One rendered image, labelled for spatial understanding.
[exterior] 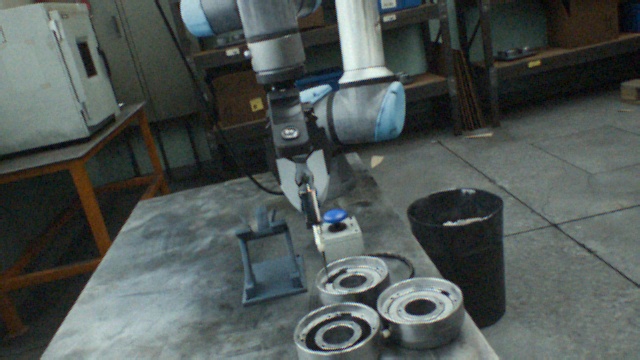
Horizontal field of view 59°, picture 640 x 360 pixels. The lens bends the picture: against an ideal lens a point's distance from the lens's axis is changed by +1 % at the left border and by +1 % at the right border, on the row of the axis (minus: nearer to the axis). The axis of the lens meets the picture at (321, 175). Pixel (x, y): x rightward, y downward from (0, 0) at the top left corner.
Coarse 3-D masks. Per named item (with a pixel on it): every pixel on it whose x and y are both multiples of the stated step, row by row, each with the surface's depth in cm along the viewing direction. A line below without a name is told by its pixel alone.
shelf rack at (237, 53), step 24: (432, 0) 420; (336, 24) 419; (384, 24) 399; (408, 24) 401; (240, 48) 393; (432, 72) 463; (408, 96) 416; (432, 96) 418; (456, 96) 420; (264, 120) 411; (456, 120) 425; (216, 144) 410; (216, 168) 415
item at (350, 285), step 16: (368, 256) 83; (320, 272) 81; (336, 272) 83; (352, 272) 82; (384, 272) 80; (320, 288) 77; (336, 288) 78; (352, 288) 77; (368, 288) 74; (384, 288) 76; (368, 304) 75
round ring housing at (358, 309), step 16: (336, 304) 72; (352, 304) 71; (304, 320) 70; (320, 320) 71; (368, 320) 69; (304, 336) 69; (320, 336) 68; (336, 336) 70; (352, 336) 69; (304, 352) 64; (320, 352) 63; (336, 352) 62; (352, 352) 63; (368, 352) 64
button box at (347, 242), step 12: (324, 228) 95; (336, 228) 93; (348, 228) 93; (324, 240) 91; (336, 240) 91; (348, 240) 91; (360, 240) 91; (336, 252) 91; (348, 252) 92; (360, 252) 92
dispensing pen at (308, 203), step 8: (304, 176) 84; (304, 192) 82; (304, 200) 81; (312, 200) 81; (304, 208) 81; (312, 208) 81; (312, 216) 81; (312, 224) 81; (320, 224) 82; (320, 232) 81; (320, 240) 81; (320, 248) 81; (328, 280) 80
